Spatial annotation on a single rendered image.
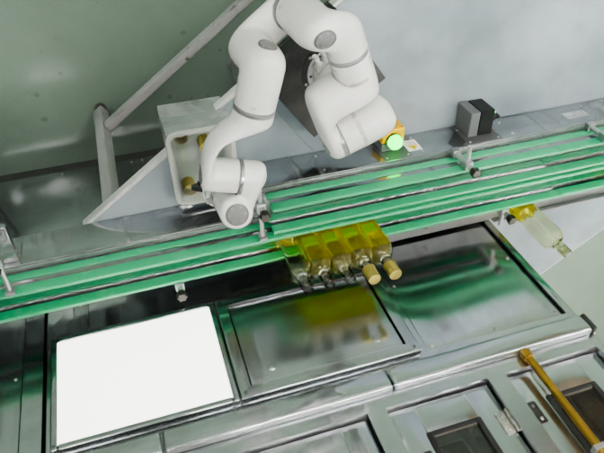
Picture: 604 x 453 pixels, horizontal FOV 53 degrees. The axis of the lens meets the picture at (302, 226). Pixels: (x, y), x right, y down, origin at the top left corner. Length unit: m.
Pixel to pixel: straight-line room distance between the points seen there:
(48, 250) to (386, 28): 1.06
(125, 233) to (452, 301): 0.93
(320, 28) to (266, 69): 0.12
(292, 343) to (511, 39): 1.07
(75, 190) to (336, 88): 1.30
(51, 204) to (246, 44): 1.27
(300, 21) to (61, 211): 1.32
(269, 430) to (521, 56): 1.28
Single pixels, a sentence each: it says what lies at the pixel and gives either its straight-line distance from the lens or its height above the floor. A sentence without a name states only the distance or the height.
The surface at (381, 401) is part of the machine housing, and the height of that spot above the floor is 1.41.
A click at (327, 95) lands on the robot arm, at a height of 1.13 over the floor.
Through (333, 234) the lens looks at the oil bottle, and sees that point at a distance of 1.66.
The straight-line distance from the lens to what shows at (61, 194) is 2.30.
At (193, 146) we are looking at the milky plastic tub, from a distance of 1.64.
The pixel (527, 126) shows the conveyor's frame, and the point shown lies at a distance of 1.99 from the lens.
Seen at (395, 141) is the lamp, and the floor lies 0.85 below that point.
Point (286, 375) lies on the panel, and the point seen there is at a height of 1.28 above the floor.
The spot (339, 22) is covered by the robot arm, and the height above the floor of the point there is 1.19.
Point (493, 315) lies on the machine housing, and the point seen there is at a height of 1.24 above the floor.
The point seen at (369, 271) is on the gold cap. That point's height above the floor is 1.14.
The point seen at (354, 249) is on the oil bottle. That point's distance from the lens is 1.60.
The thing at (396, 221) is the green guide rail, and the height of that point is 0.92.
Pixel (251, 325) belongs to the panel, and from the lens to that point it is 1.63.
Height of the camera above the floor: 2.18
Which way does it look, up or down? 48 degrees down
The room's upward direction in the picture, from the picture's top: 153 degrees clockwise
